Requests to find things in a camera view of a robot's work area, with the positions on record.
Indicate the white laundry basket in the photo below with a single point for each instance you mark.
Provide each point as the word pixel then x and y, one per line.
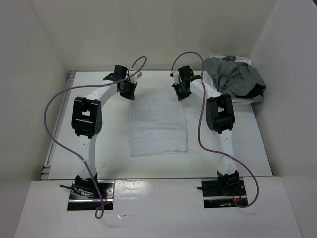
pixel 236 101

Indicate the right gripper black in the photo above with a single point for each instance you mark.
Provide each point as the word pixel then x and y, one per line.
pixel 180 96

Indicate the grey skirt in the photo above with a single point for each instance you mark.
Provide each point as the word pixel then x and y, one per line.
pixel 230 77

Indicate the black garment in basket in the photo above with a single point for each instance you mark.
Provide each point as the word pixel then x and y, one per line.
pixel 256 94

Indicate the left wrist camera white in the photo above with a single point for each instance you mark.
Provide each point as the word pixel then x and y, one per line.
pixel 134 76

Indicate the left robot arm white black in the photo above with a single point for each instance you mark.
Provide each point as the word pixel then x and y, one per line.
pixel 87 122

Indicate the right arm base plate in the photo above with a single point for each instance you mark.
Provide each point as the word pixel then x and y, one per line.
pixel 213 197

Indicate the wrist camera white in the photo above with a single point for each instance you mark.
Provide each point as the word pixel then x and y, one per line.
pixel 134 76
pixel 175 76

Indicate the white skirt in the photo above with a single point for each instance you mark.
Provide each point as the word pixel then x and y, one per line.
pixel 157 125

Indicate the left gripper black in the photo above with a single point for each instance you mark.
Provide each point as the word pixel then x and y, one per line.
pixel 131 95

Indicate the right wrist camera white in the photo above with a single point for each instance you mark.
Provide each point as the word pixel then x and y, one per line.
pixel 175 76

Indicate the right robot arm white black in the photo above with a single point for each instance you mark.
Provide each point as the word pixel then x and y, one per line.
pixel 220 119

